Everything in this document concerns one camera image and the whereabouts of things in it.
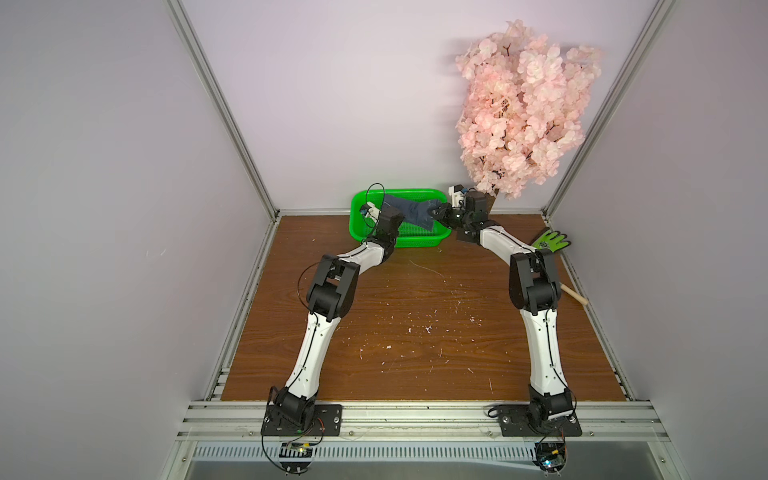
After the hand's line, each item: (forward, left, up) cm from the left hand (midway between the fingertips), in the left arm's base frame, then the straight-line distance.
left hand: (405, 203), depth 104 cm
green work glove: (-6, -56, -13) cm, 58 cm away
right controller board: (-71, -35, -16) cm, 81 cm away
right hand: (-2, -9, +2) cm, 9 cm away
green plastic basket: (-10, -2, -7) cm, 12 cm away
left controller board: (-72, +27, -18) cm, 79 cm away
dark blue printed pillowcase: (-3, -4, -2) cm, 5 cm away
